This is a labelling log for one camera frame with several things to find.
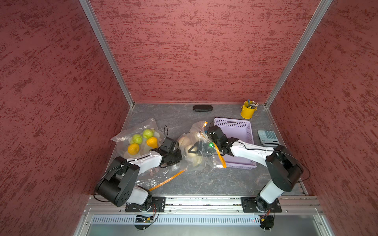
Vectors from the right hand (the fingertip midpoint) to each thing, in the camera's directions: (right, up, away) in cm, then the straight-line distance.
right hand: (193, 154), depth 81 cm
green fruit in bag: (-37, +7, +13) cm, 40 cm away
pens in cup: (+41, +30, +18) cm, 53 cm away
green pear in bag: (-31, +10, +15) cm, 35 cm away
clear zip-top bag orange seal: (+3, +4, -8) cm, 10 cm away
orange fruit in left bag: (-26, +5, +11) cm, 29 cm away
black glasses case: (+8, +29, +39) cm, 49 cm away
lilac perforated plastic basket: (+35, +12, +24) cm, 44 cm away
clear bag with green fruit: (-47, +7, +16) cm, 51 cm away
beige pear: (+2, -5, +4) cm, 6 cm away
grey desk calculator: (+52, +7, +18) cm, 56 cm away
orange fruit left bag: (-38, +1, +9) cm, 39 cm away
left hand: (-7, -7, +9) cm, 13 cm away
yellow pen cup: (+41, +25, +29) cm, 56 cm away
